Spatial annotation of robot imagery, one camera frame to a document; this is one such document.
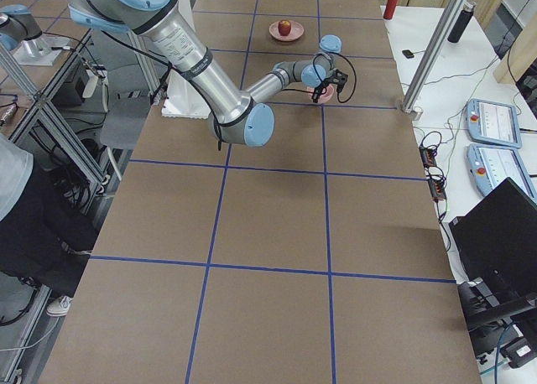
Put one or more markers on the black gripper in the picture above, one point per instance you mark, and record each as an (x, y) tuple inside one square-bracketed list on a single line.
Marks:
[(323, 86)]

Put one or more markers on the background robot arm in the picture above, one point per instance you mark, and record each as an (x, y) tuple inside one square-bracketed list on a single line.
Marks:
[(22, 35)]

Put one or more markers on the black monitor stand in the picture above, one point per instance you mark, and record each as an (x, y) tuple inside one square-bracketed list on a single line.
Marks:
[(491, 298)]

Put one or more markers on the upper teach pendant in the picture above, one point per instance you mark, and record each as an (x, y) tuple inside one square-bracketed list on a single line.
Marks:
[(493, 123)]

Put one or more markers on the lower orange black adapter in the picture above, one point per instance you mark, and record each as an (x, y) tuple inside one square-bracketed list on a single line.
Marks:
[(436, 190)]

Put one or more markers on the pink plate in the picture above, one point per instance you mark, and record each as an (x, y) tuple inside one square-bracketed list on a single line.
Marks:
[(295, 34)]

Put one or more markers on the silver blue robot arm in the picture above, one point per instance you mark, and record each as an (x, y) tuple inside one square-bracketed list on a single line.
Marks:
[(240, 117)]

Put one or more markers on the small black device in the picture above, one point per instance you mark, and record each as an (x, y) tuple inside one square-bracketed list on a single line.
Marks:
[(408, 54)]

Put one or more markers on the white sneaker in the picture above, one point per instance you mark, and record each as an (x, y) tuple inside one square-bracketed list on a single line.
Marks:
[(59, 307)]

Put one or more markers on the aluminium frame post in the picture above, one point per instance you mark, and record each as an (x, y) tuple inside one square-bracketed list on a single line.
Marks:
[(432, 52)]

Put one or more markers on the lower teach pendant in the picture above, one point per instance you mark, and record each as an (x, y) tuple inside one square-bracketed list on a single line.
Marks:
[(490, 165)]

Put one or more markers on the orange black adapter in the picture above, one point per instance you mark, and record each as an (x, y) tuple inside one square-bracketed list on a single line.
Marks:
[(436, 190), (427, 156)]

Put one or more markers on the upper orange black adapter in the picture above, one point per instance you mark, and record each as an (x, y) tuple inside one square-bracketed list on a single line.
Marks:
[(427, 156)]

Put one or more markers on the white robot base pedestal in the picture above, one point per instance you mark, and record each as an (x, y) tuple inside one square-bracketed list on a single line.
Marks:
[(182, 98)]

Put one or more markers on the black water bottle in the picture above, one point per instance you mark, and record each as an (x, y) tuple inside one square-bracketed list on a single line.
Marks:
[(461, 23)]

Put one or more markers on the black laptop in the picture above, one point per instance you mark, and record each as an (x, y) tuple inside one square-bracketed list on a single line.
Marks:
[(499, 235)]

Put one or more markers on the teach pendant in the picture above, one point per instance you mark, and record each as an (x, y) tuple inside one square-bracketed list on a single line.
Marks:
[(490, 165), (493, 123)]

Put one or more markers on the person in black trousers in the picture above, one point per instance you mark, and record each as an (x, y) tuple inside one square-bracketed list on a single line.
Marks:
[(36, 221)]

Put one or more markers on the red apple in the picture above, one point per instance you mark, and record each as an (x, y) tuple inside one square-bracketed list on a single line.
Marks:
[(284, 27)]

